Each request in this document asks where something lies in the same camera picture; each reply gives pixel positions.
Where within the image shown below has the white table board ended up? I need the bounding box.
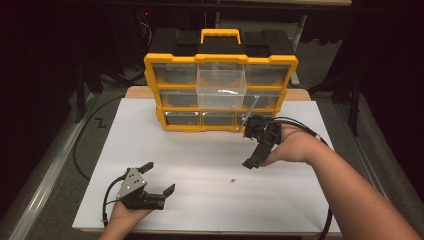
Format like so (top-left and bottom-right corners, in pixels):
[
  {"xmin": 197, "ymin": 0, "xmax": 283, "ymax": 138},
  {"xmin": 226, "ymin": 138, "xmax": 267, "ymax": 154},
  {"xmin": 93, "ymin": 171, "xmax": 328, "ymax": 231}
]
[{"xmin": 72, "ymin": 97, "xmax": 343, "ymax": 235}]

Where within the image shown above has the person's right hand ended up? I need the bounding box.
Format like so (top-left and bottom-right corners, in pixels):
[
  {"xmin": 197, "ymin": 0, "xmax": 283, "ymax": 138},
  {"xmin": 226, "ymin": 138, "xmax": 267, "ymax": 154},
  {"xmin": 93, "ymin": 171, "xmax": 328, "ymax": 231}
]
[{"xmin": 260, "ymin": 123, "xmax": 322, "ymax": 168}]

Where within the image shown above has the black metal stand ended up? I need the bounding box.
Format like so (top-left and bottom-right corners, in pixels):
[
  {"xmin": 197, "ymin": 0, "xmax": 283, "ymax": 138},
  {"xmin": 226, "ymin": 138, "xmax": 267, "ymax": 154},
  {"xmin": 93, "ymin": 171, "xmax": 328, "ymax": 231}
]
[
  {"xmin": 308, "ymin": 71, "xmax": 363, "ymax": 137},
  {"xmin": 74, "ymin": 59, "xmax": 104, "ymax": 124}
]

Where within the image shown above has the wooden table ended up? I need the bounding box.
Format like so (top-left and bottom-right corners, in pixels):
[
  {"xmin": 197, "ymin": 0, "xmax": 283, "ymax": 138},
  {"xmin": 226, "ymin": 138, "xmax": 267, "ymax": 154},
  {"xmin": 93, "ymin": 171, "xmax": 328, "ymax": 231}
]
[{"xmin": 79, "ymin": 85, "xmax": 341, "ymax": 238}]

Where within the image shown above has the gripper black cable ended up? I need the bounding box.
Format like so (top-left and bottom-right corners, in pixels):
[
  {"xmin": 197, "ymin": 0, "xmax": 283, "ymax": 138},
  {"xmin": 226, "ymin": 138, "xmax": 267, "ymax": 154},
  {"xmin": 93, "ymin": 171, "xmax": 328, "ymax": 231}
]
[
  {"xmin": 101, "ymin": 175, "xmax": 127, "ymax": 229},
  {"xmin": 263, "ymin": 116, "xmax": 334, "ymax": 240}
]

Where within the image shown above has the set of closed cabinet drawers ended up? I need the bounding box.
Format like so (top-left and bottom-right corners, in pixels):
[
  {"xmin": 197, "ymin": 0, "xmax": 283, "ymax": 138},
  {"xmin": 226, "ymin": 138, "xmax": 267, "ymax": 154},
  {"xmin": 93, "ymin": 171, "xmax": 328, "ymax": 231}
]
[{"xmin": 152, "ymin": 63, "xmax": 290, "ymax": 127}]

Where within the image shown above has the grey metal leg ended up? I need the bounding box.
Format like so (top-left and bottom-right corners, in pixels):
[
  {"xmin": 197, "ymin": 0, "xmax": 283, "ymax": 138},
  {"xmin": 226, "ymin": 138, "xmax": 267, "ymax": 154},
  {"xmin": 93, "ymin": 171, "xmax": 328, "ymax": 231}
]
[{"xmin": 289, "ymin": 14, "xmax": 308, "ymax": 88}]

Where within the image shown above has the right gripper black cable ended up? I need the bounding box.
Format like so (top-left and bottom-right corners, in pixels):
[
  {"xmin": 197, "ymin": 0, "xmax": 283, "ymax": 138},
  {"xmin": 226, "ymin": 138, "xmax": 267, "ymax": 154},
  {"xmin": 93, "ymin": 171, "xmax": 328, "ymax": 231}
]
[{"xmin": 263, "ymin": 116, "xmax": 334, "ymax": 240}]

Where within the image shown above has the person's left hand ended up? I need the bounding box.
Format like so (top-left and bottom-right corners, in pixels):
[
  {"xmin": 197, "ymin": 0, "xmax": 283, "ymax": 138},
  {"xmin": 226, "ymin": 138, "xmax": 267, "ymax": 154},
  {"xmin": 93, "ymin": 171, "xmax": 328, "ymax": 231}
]
[{"xmin": 107, "ymin": 201, "xmax": 154, "ymax": 232}]

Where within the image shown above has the clear plastic drawer bin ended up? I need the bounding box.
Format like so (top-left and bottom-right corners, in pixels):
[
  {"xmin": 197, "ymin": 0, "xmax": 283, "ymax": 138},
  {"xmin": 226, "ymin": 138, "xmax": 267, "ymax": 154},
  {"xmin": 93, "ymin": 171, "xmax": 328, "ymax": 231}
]
[{"xmin": 195, "ymin": 63, "xmax": 248, "ymax": 110}]

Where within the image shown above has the bundle of thin wires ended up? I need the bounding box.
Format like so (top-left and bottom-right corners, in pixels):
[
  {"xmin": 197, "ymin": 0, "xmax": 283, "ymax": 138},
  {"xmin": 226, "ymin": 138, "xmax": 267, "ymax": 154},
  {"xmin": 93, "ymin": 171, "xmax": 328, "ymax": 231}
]
[{"xmin": 134, "ymin": 9, "xmax": 154, "ymax": 51}]

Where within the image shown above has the yellow black organizer cabinet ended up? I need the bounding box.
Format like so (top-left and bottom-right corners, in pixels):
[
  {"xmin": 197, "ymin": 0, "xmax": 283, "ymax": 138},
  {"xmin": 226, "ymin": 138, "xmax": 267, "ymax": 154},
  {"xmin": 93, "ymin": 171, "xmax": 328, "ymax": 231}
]
[{"xmin": 143, "ymin": 28, "xmax": 299, "ymax": 134}]

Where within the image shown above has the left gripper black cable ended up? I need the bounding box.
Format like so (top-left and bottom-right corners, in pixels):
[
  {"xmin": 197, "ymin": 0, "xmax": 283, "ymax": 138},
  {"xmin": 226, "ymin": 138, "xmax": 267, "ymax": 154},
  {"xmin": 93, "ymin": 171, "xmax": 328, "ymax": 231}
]
[{"xmin": 101, "ymin": 175, "xmax": 127, "ymax": 229}]

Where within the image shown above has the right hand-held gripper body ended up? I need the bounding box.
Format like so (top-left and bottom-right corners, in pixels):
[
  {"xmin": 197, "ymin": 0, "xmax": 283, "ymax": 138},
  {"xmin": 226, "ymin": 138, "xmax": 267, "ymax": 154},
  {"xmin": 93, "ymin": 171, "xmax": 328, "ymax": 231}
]
[{"xmin": 237, "ymin": 95, "xmax": 283, "ymax": 161}]

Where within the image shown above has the black floor cable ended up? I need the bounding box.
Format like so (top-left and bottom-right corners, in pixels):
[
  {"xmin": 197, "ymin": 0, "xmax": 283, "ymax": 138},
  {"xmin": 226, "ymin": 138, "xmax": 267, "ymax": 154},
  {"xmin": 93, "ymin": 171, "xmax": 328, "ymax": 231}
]
[{"xmin": 72, "ymin": 94, "xmax": 126, "ymax": 181}]

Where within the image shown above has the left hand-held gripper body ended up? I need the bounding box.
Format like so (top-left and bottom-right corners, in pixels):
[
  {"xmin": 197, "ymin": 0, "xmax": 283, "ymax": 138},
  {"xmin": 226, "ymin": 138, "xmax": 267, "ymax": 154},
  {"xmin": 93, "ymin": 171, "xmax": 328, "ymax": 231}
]
[{"xmin": 115, "ymin": 166, "xmax": 167, "ymax": 211}]

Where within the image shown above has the metal floor rail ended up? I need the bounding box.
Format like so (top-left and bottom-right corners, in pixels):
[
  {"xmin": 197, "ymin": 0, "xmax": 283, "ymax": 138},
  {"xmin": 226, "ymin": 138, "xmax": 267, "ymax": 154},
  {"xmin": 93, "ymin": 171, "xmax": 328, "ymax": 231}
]
[
  {"xmin": 8, "ymin": 93, "xmax": 96, "ymax": 240},
  {"xmin": 334, "ymin": 103, "xmax": 391, "ymax": 201}
]

